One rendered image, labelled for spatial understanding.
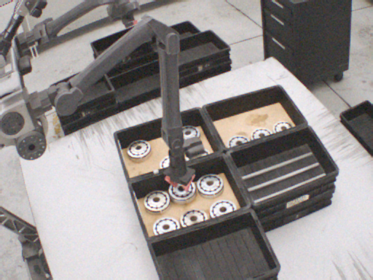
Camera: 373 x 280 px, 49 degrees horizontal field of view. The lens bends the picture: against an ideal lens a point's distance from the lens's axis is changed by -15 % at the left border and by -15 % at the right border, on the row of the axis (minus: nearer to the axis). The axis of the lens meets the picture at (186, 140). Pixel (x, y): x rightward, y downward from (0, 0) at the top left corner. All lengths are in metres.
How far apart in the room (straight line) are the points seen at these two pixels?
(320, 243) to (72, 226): 1.09
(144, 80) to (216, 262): 1.82
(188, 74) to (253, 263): 1.65
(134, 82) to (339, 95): 1.61
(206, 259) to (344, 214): 0.65
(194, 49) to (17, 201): 1.69
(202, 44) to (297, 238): 1.82
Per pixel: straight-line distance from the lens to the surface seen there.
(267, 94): 2.16
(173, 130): 1.59
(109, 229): 1.99
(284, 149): 1.99
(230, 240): 1.72
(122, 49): 1.43
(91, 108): 2.86
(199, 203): 1.83
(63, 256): 1.97
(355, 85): 3.79
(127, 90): 3.16
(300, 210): 1.88
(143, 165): 2.00
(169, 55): 1.48
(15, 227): 2.35
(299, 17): 3.08
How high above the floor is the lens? 2.27
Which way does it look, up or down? 44 degrees down
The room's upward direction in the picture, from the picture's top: 9 degrees counter-clockwise
